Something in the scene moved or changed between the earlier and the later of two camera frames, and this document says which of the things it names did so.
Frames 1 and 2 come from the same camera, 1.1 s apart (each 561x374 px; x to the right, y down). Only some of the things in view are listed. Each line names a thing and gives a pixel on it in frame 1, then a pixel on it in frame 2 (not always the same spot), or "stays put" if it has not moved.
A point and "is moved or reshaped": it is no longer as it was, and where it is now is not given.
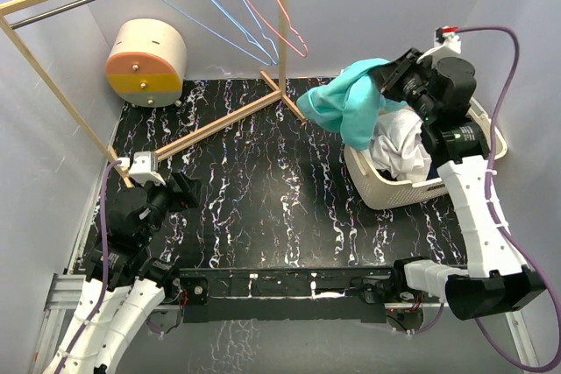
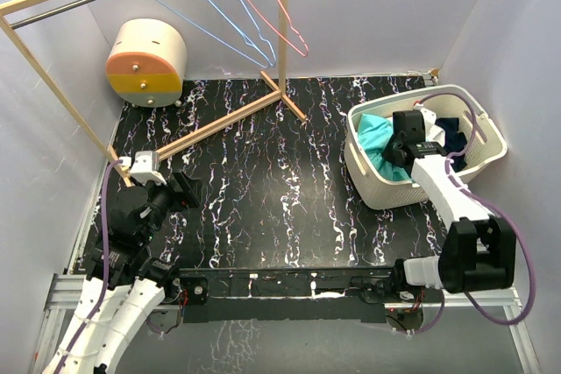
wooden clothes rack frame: [279, 93] stays put
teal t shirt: [349, 104] to [373, 132]
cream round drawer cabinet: [149, 62] stays put
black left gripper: [188, 194] stays put
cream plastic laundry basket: [375, 187] stays put
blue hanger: [265, 60] is moved or reshaped
